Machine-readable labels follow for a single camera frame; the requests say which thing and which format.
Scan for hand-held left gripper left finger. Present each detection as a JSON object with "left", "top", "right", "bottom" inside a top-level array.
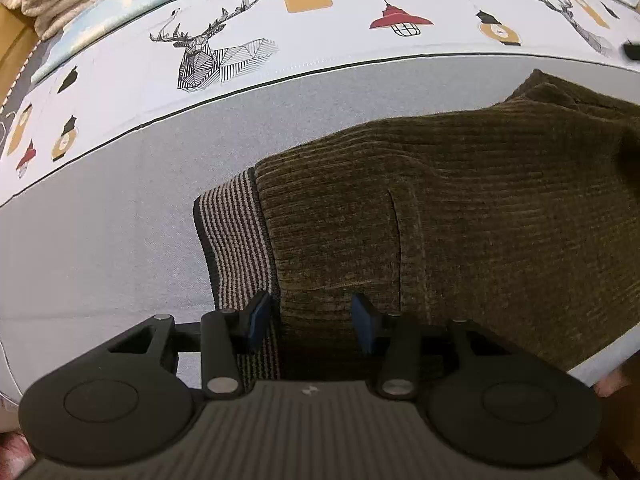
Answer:
[{"left": 107, "top": 290, "right": 273, "bottom": 402}]

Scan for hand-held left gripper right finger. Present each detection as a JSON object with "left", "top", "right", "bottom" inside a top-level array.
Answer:
[{"left": 350, "top": 294, "right": 506, "bottom": 402}]

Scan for dark olive corduroy pants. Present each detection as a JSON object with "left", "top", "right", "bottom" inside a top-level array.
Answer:
[{"left": 194, "top": 69, "right": 640, "bottom": 391}]

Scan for grey deer-print bed sheet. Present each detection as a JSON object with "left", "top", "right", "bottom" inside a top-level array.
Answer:
[{"left": 0, "top": 0, "right": 640, "bottom": 411}]

